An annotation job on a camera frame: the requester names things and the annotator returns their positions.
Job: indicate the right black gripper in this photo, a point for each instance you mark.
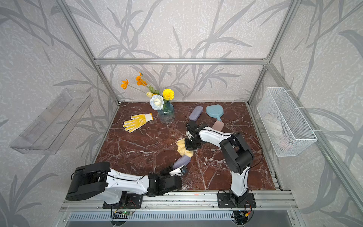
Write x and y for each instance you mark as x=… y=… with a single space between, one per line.
x=188 y=147

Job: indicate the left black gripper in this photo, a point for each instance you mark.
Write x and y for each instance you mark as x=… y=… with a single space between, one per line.
x=167 y=171

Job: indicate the yellow microfiber cloth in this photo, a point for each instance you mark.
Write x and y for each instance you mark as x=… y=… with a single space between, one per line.
x=181 y=148

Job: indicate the lavender eyeglass case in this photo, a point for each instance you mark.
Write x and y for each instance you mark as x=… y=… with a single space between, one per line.
x=197 y=111
x=183 y=160

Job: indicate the pink eyeglass case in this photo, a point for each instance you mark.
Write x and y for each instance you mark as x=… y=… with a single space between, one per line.
x=218 y=125

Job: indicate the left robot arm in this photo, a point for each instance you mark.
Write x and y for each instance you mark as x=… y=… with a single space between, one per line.
x=102 y=182

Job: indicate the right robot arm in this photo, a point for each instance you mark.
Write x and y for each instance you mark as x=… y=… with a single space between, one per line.
x=237 y=154

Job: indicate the teal hand mirror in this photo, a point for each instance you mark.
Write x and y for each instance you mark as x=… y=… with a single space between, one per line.
x=215 y=111

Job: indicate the glass vase with flowers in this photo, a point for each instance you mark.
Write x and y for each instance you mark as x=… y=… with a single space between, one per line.
x=159 y=101

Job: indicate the yellow work glove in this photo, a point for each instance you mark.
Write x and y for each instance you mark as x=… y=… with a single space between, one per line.
x=137 y=121

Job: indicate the aluminium mounting rail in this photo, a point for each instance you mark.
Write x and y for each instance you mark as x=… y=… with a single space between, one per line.
x=193 y=201

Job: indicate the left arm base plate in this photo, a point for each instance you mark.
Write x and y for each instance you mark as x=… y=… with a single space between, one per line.
x=127 y=201

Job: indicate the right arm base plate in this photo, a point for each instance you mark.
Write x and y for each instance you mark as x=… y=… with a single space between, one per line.
x=230 y=200

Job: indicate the white wire mesh basket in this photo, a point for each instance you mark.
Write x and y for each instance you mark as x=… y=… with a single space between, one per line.
x=286 y=127

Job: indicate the clear acrylic wall shelf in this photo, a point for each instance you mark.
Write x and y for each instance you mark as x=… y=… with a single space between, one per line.
x=52 y=127

